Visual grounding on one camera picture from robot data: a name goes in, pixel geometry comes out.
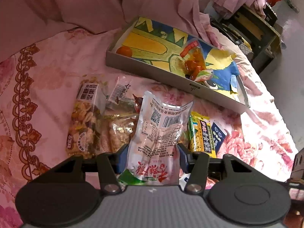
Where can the dark handbag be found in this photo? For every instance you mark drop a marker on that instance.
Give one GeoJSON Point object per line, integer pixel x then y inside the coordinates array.
{"type": "Point", "coordinates": [232, 36]}

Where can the peanut brittle clear packet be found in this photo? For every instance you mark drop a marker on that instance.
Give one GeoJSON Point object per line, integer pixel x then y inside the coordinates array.
{"type": "Point", "coordinates": [121, 130]}

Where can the yellow green snack packet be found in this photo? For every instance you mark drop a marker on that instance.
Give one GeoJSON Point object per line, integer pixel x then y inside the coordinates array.
{"type": "Point", "coordinates": [200, 134]}

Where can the mixed nut bar packet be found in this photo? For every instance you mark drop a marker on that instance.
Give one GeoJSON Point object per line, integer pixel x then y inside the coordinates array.
{"type": "Point", "coordinates": [85, 126]}

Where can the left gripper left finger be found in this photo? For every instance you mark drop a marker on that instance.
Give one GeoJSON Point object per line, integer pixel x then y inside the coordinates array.
{"type": "Point", "coordinates": [109, 165]}

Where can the grey cardboard tray box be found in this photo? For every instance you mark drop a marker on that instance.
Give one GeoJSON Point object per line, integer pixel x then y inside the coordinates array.
{"type": "Point", "coordinates": [148, 71]}

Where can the orange candy clear bag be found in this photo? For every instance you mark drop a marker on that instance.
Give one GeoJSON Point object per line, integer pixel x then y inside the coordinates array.
{"type": "Point", "coordinates": [194, 62]}

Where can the black calendar box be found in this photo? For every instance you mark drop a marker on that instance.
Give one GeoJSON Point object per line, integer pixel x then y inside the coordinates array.
{"type": "Point", "coordinates": [270, 15]}

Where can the dark wooden desk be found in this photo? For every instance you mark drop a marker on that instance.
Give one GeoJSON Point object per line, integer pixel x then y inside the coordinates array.
{"type": "Point", "coordinates": [263, 38]}

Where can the pink floral bed blanket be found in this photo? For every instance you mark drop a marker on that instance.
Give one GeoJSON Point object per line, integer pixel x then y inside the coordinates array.
{"type": "Point", "coordinates": [43, 186]}

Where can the dark dried plum packet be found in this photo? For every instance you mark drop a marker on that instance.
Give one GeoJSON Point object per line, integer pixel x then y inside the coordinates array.
{"type": "Point", "coordinates": [121, 97]}

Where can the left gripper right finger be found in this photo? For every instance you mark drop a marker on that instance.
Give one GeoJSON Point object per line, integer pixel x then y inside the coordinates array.
{"type": "Point", "coordinates": [195, 167]}

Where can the white red snack pouch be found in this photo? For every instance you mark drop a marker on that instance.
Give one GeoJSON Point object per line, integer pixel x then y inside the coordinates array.
{"type": "Point", "coordinates": [153, 154]}

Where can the pink curtain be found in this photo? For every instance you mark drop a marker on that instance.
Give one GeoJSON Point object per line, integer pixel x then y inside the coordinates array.
{"type": "Point", "coordinates": [24, 22]}

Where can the blue white snack stick packet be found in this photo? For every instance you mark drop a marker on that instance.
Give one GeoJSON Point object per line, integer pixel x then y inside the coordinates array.
{"type": "Point", "coordinates": [219, 134]}

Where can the small orange fruit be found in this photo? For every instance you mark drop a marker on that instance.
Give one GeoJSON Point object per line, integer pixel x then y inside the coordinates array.
{"type": "Point", "coordinates": [124, 51]}

